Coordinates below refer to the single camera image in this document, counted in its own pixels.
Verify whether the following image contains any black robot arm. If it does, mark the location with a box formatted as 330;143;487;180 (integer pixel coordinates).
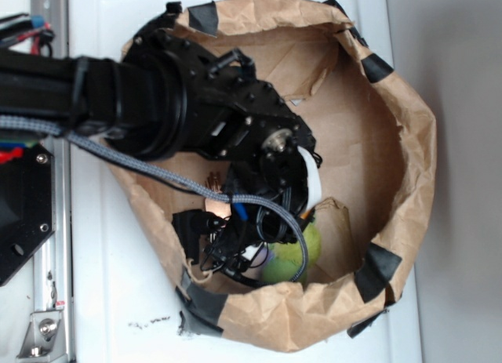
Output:
1;29;321;288

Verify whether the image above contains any grey braided cable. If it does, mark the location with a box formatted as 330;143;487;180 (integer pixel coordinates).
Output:
0;114;310;285

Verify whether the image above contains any silver corner bracket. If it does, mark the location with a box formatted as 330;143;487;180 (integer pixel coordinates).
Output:
16;310;65;362

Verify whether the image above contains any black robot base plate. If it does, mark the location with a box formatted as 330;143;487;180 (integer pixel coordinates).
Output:
1;144;54;286

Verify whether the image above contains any aluminium extrusion rail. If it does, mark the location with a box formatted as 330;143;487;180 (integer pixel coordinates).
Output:
31;0;75;362

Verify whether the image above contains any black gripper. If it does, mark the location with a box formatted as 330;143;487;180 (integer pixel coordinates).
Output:
199;143;323;289

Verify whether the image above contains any silver key bunch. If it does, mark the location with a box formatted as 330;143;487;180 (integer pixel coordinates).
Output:
205;172;231;220

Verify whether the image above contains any green plush toy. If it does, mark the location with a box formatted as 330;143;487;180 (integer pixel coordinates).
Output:
261;223;322;283

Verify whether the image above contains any brown paper bag bin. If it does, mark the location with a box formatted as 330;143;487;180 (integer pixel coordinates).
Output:
111;0;437;352

